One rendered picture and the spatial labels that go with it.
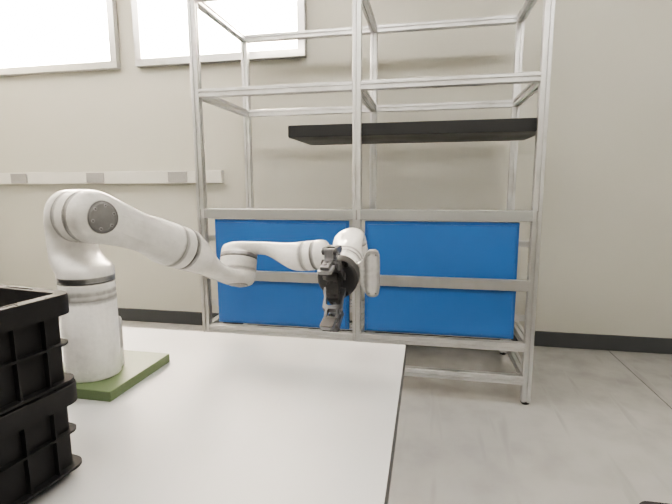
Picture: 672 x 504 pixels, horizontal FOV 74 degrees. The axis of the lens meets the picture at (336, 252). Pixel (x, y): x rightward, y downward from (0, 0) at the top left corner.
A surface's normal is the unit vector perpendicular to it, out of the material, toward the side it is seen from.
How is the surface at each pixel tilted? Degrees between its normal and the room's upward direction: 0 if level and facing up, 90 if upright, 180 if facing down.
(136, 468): 0
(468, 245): 90
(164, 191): 90
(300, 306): 90
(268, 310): 90
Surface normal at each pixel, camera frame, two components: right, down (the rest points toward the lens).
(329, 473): 0.00, -0.99
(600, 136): -0.20, 0.15
